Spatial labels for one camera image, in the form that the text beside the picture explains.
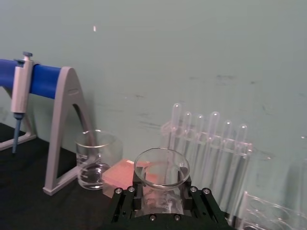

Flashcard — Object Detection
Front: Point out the grey pipette stand blue bar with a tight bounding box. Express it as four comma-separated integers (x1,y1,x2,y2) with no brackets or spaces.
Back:
0,58,97,196

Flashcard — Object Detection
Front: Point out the large clear glass vessel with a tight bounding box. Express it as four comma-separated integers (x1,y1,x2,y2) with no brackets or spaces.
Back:
249,136,307,230

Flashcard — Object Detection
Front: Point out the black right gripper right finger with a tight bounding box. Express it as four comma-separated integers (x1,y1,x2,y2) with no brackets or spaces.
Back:
178,176,229,226

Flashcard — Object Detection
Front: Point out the grey pipette with blue tip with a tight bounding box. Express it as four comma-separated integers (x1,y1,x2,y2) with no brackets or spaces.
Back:
10,51,35,154

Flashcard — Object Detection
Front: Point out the clear plastic test tube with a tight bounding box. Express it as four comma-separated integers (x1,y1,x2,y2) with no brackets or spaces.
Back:
208,111,221,212
222,120,235,217
171,103,184,185
183,111,194,174
236,124,249,222
195,114,206,190

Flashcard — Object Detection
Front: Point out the clear plastic rack with holes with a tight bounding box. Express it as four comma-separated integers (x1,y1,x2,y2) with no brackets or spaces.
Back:
236,190,307,230

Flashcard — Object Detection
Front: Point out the black table cloth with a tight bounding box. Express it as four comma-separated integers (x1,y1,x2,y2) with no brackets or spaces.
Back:
0,122,240,230

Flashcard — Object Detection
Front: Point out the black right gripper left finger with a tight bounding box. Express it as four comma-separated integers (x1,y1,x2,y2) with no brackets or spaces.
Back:
111,171,144,223

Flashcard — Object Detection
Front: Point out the clear plastic test tube rack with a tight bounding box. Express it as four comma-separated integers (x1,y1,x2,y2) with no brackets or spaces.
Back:
160,119,254,226

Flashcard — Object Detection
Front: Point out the small clear glass beaker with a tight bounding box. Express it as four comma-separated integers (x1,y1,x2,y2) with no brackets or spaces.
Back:
133,147,191,218

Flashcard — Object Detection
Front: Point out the pink plastic box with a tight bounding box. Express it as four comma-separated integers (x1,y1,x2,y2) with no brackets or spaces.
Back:
101,158,159,200

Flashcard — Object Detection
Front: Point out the clear glass beaker with water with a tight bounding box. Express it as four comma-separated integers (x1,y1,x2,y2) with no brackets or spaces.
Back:
75,129,124,191

